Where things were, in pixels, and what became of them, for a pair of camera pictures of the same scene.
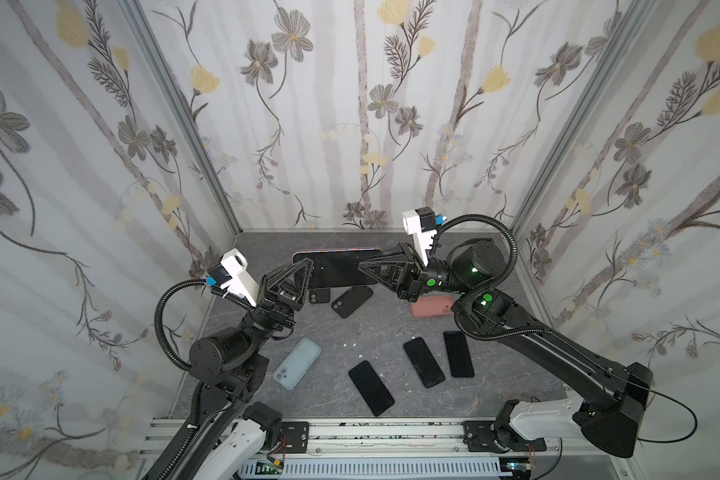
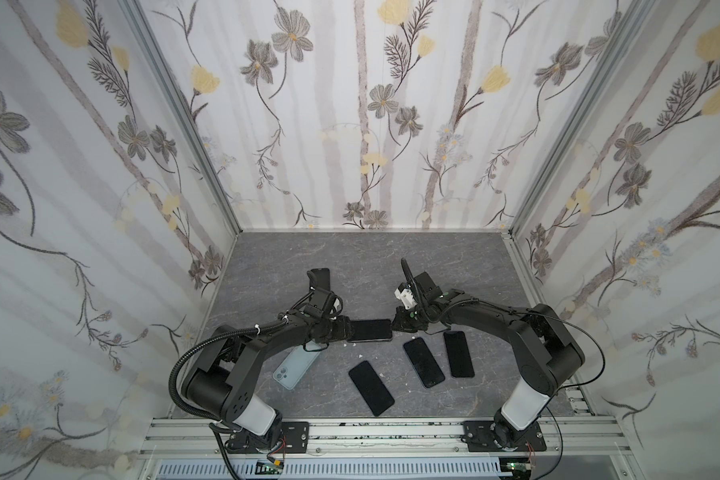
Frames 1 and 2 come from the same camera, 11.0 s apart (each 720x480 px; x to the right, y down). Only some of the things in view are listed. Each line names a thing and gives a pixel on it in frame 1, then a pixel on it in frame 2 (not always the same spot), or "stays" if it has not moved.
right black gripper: x=408 y=280 -> x=418 y=297
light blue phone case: x=296 y=363 stays
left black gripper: x=273 y=309 -> x=343 y=329
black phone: x=371 y=388 stays
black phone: x=423 y=362 stays
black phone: x=334 y=267 -> x=371 y=331
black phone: x=459 y=355 stays
